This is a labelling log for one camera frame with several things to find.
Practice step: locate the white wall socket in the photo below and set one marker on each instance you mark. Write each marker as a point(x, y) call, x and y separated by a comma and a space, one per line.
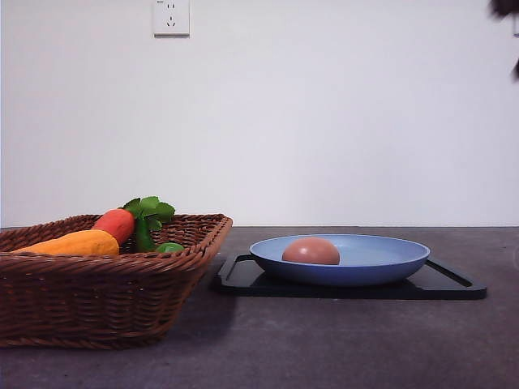
point(172, 19)

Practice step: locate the black tray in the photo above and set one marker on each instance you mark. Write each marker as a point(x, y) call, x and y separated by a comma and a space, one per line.
point(243, 275)

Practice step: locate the brown wicker basket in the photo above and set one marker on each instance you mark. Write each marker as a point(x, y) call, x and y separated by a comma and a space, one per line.
point(101, 302)

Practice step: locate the yellow toy vegetable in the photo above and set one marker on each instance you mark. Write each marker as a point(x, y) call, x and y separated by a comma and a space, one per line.
point(93, 241)

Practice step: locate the green leafy toy vegetable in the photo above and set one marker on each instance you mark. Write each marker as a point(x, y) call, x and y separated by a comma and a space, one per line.
point(149, 213)

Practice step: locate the blue plate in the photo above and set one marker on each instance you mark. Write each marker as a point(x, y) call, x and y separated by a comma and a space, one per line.
point(363, 259)

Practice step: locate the green toy lime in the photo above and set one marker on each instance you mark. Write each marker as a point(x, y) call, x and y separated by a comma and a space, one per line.
point(169, 248)

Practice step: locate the brown egg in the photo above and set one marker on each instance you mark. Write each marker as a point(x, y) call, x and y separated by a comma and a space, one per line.
point(311, 250)

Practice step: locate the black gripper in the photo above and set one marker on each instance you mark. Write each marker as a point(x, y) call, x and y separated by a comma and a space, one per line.
point(501, 8)

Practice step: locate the orange toy carrot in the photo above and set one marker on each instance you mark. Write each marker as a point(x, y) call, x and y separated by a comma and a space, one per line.
point(119, 222)

